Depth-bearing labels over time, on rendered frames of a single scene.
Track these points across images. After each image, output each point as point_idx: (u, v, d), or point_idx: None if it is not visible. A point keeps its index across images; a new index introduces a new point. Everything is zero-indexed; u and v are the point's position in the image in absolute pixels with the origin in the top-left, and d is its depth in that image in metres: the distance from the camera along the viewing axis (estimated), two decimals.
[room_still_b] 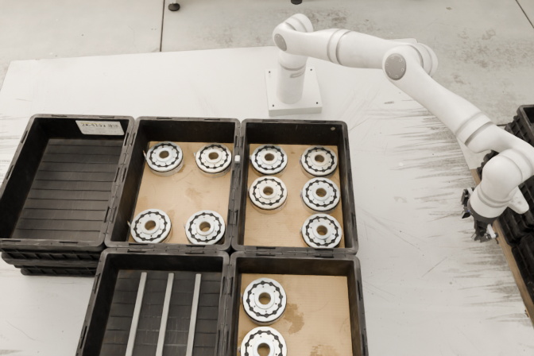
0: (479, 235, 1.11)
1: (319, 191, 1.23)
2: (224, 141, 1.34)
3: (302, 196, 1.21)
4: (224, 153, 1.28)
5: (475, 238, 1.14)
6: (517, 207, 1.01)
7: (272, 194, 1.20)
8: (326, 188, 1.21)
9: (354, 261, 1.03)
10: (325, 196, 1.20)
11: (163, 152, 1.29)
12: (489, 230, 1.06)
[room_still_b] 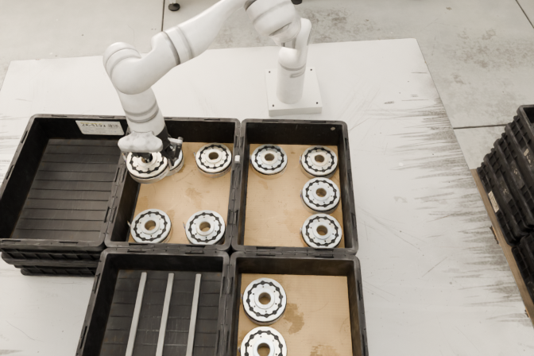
0: None
1: (319, 191, 1.23)
2: (224, 141, 1.34)
3: (302, 196, 1.21)
4: (224, 153, 1.28)
5: None
6: (124, 137, 0.94)
7: (151, 161, 1.09)
8: (326, 188, 1.21)
9: (354, 261, 1.03)
10: (325, 196, 1.20)
11: None
12: None
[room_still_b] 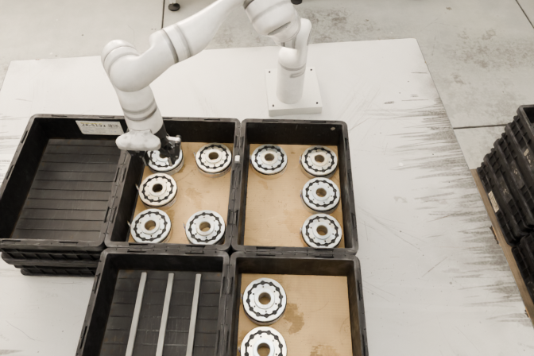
0: None
1: (319, 191, 1.23)
2: (224, 141, 1.34)
3: (302, 196, 1.21)
4: (224, 153, 1.28)
5: None
6: (122, 134, 0.94)
7: (161, 191, 1.21)
8: (326, 188, 1.21)
9: (354, 261, 1.03)
10: (325, 196, 1.20)
11: None
12: None
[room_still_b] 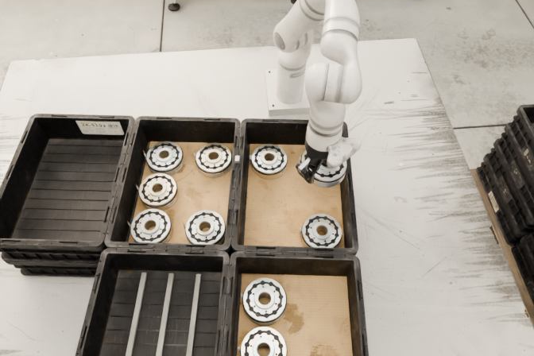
0: None
1: None
2: (224, 141, 1.34)
3: None
4: (224, 153, 1.28)
5: None
6: (328, 155, 0.93)
7: (161, 191, 1.21)
8: None
9: (354, 261, 1.03)
10: None
11: (163, 152, 1.29)
12: (304, 163, 1.00)
